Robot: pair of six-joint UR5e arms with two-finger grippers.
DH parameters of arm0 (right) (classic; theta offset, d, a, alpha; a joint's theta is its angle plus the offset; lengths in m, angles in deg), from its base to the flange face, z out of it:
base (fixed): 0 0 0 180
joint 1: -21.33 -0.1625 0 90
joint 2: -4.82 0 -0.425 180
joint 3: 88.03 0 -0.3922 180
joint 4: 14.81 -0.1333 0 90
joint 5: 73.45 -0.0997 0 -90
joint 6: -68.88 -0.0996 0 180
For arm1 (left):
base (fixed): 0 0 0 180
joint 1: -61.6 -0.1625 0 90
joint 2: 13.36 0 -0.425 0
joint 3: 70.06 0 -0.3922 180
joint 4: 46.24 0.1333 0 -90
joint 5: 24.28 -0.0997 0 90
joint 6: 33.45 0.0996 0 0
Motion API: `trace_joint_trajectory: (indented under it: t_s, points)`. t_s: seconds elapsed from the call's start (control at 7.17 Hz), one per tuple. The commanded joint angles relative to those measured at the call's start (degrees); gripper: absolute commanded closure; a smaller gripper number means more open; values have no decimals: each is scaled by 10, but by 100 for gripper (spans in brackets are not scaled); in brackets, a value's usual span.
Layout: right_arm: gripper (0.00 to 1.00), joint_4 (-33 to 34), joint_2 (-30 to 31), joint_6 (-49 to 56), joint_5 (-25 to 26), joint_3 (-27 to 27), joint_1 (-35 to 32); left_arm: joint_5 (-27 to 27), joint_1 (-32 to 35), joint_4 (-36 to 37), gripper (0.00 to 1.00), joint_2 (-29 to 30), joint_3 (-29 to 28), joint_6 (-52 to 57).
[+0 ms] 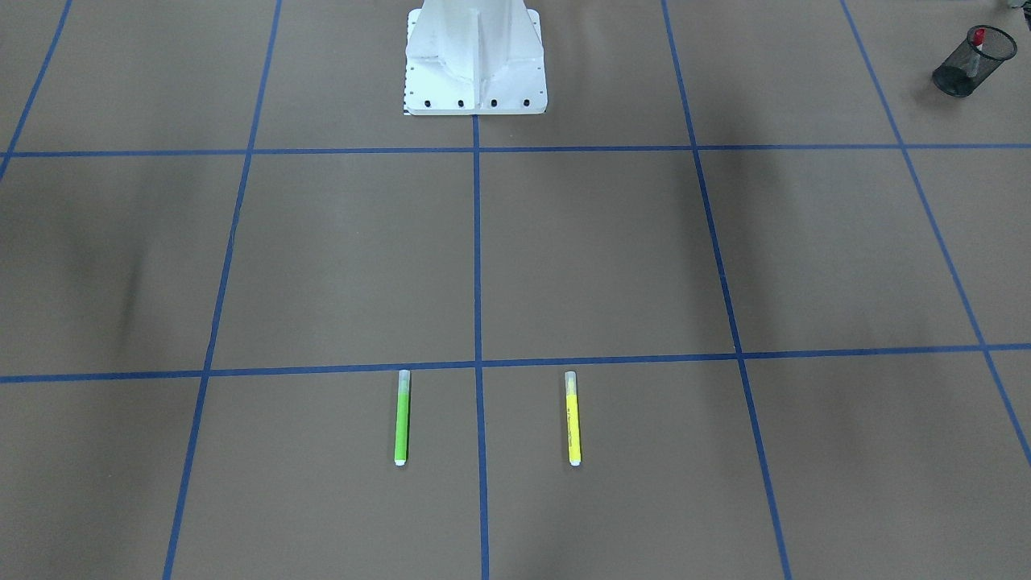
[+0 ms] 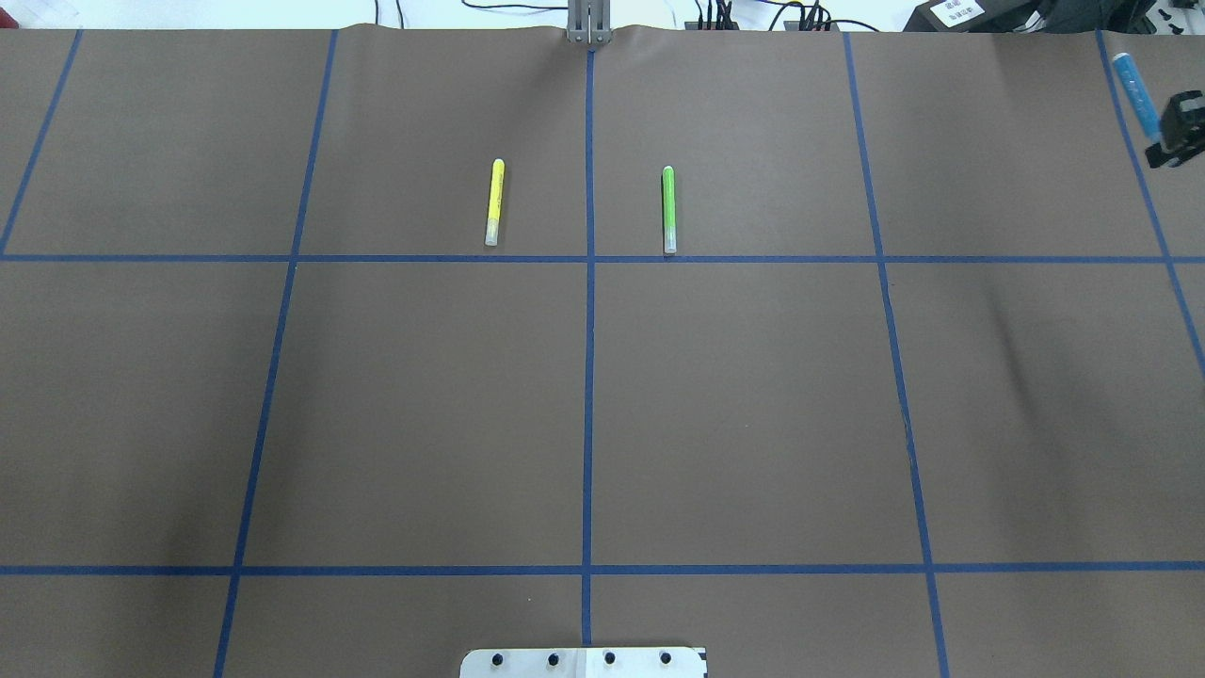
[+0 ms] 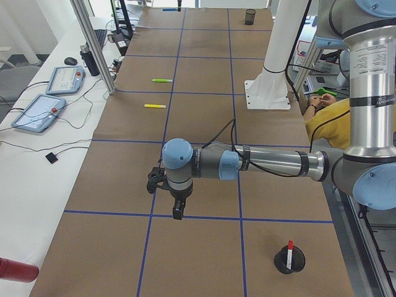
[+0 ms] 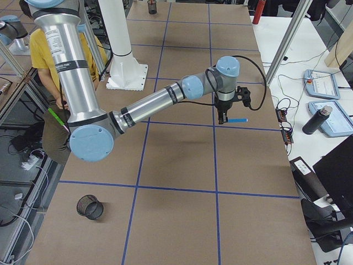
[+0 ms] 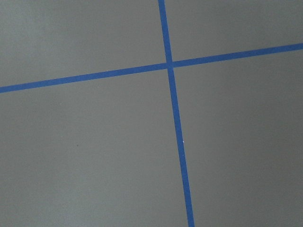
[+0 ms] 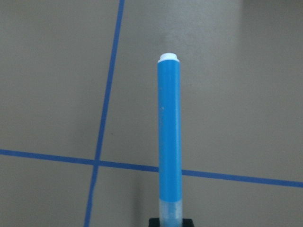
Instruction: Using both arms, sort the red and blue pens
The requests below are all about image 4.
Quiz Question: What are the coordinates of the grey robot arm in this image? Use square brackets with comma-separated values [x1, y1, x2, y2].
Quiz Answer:
[28, 1, 240, 162]

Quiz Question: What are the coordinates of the aluminium frame post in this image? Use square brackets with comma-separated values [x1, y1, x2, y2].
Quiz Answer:
[266, 0, 313, 85]

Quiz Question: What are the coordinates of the blue marker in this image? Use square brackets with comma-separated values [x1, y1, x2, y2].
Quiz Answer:
[227, 118, 248, 123]

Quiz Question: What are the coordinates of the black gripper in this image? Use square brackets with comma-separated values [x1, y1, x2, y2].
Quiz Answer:
[215, 99, 233, 124]

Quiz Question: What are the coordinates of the black box with label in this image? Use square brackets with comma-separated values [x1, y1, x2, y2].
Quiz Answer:
[290, 156, 329, 202]

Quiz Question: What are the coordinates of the blue teach pendant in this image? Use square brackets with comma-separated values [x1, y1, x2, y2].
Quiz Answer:
[308, 99, 352, 137]
[303, 69, 340, 99]

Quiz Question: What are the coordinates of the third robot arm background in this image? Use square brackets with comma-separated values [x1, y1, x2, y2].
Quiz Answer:
[1, 15, 30, 56]

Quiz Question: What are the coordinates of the black solid cup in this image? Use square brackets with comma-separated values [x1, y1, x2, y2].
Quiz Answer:
[147, 0, 157, 14]

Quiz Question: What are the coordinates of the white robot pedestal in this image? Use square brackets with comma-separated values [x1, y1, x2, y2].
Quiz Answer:
[100, 1, 148, 91]

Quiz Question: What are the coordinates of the upper blue teach pendant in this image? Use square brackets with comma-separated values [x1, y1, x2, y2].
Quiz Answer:
[303, 69, 340, 99]

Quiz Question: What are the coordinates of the lower blue teach pendant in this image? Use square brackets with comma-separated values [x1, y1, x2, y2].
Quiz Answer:
[308, 99, 352, 137]

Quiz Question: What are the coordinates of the white power strip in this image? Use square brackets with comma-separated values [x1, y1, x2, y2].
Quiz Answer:
[20, 155, 44, 171]

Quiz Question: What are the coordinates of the orange circuit board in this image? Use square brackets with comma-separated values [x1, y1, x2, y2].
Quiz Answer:
[275, 108, 293, 145]

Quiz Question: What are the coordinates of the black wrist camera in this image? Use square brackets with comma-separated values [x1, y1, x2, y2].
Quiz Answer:
[233, 86, 251, 108]

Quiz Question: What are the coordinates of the black water bottle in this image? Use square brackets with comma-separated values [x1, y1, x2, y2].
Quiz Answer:
[302, 105, 333, 135]

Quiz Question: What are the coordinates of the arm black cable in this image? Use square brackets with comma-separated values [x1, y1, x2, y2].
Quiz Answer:
[181, 55, 267, 111]

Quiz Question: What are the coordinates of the black monitor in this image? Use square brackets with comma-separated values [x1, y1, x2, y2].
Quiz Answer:
[313, 135, 352, 216]

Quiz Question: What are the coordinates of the black mesh pencil cup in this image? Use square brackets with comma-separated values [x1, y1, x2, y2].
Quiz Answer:
[76, 194, 104, 220]

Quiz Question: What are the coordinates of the person in yellow shirt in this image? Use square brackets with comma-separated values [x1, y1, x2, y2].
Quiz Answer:
[20, 2, 108, 165]

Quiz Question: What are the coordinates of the green handled tool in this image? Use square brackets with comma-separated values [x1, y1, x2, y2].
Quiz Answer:
[48, 108, 70, 133]

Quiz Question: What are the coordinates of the red bottle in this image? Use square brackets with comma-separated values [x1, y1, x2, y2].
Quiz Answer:
[252, 0, 266, 25]

